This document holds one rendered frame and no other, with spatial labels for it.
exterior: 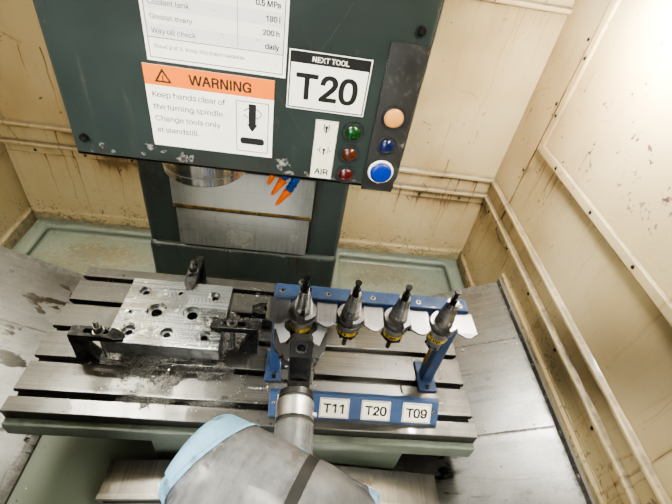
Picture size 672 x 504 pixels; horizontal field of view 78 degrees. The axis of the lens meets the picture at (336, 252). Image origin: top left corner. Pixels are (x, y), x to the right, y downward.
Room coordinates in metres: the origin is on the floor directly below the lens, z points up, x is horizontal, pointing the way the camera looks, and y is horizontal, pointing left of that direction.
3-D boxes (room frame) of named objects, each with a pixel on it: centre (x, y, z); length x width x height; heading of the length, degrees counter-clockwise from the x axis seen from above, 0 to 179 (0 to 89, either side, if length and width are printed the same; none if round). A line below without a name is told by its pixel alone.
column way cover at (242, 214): (1.13, 0.34, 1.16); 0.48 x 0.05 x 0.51; 97
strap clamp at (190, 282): (0.87, 0.42, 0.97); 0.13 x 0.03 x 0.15; 7
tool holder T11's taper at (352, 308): (0.63, -0.06, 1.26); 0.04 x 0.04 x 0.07
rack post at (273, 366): (0.66, 0.11, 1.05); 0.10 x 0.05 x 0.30; 7
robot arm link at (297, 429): (0.33, 0.01, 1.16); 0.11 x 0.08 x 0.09; 8
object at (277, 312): (0.61, 0.10, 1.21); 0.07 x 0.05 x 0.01; 7
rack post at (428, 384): (0.72, -0.33, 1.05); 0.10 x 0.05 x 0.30; 7
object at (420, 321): (0.65, -0.22, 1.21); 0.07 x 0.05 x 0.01; 7
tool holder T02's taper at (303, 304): (0.62, 0.05, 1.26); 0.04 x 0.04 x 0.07
